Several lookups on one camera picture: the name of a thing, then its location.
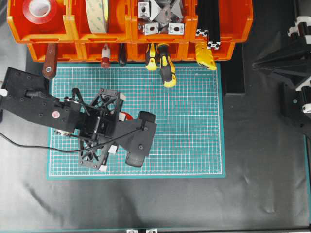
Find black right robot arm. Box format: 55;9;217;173
253;16;311;132

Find yellow utility knife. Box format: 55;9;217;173
195;42;217;70

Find black cable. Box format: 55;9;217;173
0;126;146;153

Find brown wooden handled tool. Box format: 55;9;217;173
42;43;58;80

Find black rack base block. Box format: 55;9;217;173
221;43;245;97

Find large yellow black screwdriver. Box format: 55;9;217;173
158;43;177;88

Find green cutting mat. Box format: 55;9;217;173
47;63;225;180

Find grey corner bracket front left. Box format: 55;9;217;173
138;22;159;36

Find black aluminium extrusion long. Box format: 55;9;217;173
206;0;221;50

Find grey corner bracket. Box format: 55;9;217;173
138;22;159;36
138;0;151;18
168;22;185;35

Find black aluminium extrusion short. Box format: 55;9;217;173
196;0;208;37

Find grey corner bracket front right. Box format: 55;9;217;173
168;22;185;35

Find beige double-sided tape roll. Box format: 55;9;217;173
85;0;109;34

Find orange container rack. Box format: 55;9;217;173
7;0;253;62

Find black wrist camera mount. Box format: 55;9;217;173
112;111;157;167

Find grey corner bracket back left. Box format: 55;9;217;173
138;0;151;18

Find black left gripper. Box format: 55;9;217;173
65;88;126;171

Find small yellow black screwdriver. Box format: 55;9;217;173
145;43;159;71

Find red vinyl tape roll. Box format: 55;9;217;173
22;0;58;24

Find dark handled tool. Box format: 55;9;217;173
118;43;127;67

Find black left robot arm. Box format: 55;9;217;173
0;67;125;171

